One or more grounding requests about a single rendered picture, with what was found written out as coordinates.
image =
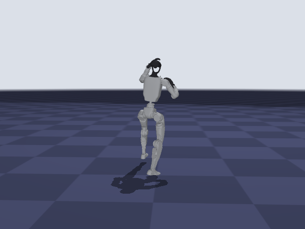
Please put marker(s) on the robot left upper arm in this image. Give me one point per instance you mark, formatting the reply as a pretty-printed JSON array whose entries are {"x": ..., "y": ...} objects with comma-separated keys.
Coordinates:
[{"x": 142, "y": 78}]

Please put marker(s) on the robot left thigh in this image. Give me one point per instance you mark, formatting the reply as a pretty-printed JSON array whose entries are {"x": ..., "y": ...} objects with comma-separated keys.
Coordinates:
[{"x": 143, "y": 122}]

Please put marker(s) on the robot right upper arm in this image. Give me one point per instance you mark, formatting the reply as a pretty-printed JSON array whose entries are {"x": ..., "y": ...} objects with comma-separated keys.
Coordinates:
[{"x": 168, "y": 86}]

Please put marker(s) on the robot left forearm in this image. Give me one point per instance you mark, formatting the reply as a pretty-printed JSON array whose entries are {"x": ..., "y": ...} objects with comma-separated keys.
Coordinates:
[{"x": 146, "y": 71}]

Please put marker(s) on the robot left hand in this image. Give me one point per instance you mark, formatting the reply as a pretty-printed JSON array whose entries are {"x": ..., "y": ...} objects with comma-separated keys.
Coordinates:
[{"x": 149, "y": 65}]

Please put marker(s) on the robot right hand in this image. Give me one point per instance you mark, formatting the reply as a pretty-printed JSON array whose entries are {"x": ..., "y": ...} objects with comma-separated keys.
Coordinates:
[{"x": 171, "y": 82}]

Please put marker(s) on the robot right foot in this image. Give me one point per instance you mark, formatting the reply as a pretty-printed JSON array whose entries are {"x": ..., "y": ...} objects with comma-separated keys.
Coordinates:
[{"x": 150, "y": 172}]

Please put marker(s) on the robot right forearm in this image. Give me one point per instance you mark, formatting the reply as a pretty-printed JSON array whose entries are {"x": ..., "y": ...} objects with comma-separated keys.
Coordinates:
[{"x": 176, "y": 90}]

